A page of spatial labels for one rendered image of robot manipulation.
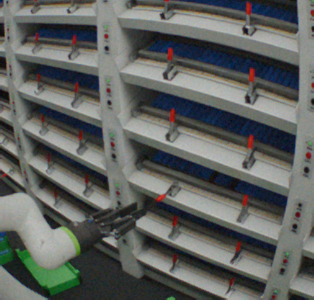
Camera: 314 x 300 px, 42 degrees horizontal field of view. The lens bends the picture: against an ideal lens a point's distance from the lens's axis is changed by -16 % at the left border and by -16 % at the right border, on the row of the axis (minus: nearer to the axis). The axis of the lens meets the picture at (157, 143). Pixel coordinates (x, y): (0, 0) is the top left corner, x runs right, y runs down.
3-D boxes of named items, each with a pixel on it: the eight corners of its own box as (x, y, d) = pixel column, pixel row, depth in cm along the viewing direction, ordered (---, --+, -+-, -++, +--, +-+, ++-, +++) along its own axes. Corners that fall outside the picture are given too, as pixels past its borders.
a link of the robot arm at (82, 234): (78, 233, 111) (56, 218, 116) (82, 265, 115) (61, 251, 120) (94, 226, 115) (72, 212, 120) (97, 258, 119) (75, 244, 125)
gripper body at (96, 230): (74, 239, 123) (96, 229, 130) (95, 252, 118) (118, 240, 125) (72, 217, 121) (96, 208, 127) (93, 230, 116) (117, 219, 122)
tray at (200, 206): (278, 246, 125) (278, 232, 118) (131, 187, 160) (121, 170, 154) (307, 198, 133) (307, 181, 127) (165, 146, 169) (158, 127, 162)
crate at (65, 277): (83, 283, 178) (79, 271, 174) (47, 297, 167) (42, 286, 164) (51, 248, 199) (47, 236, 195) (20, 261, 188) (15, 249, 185)
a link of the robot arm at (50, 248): (41, 279, 107) (49, 267, 100) (15, 243, 111) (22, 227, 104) (75, 263, 118) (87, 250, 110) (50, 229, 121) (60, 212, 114)
